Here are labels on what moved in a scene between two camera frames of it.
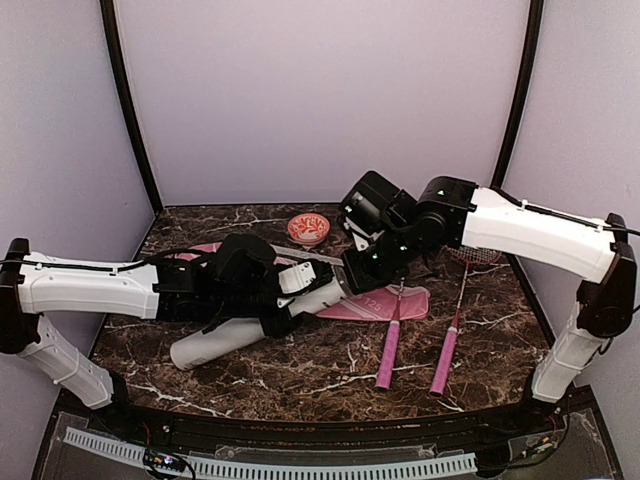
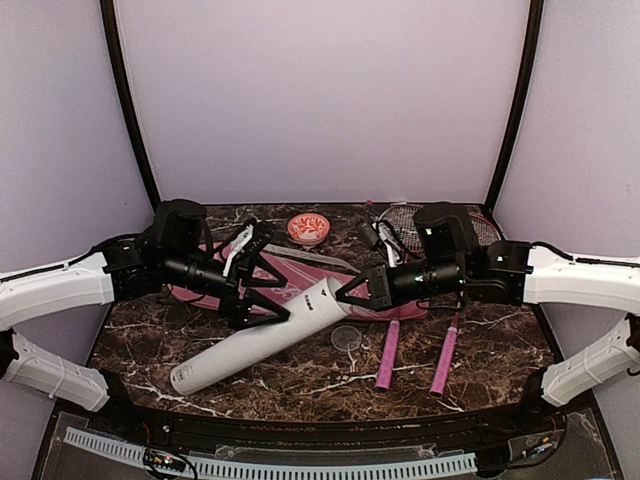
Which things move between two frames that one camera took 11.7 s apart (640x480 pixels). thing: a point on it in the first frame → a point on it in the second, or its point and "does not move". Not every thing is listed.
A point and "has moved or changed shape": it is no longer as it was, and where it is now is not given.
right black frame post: (535, 17) does not move
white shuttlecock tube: (190, 349) has moved or changed shape
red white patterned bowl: (308, 228) does not move
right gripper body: (392, 252) → (443, 276)
